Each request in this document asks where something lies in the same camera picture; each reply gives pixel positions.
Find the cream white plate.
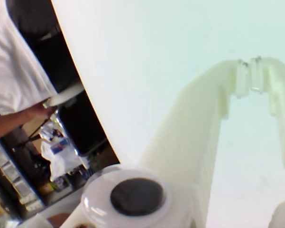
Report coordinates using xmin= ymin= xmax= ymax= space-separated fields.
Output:
xmin=46 ymin=85 xmax=85 ymax=107

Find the white plastic bag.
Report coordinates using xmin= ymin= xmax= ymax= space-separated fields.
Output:
xmin=41 ymin=139 xmax=87 ymax=182

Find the light wooden folding table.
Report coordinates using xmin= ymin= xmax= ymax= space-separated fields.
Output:
xmin=22 ymin=117 xmax=50 ymax=141

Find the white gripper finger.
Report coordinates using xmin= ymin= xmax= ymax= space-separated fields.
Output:
xmin=137 ymin=59 xmax=251 ymax=228
xmin=250 ymin=56 xmax=285 ymax=168

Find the person's white t-shirt torso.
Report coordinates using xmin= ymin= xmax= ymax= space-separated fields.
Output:
xmin=0 ymin=0 xmax=57 ymax=117

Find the black glossy panel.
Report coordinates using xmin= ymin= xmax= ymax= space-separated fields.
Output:
xmin=58 ymin=102 xmax=109 ymax=157

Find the small yellow box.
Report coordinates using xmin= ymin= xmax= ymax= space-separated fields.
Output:
xmin=38 ymin=183 xmax=55 ymax=196

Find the clear plastic drawer stack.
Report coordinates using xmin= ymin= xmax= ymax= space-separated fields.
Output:
xmin=0 ymin=140 xmax=46 ymax=214

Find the person's right hand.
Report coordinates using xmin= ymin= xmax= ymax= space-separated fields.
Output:
xmin=30 ymin=102 xmax=59 ymax=119

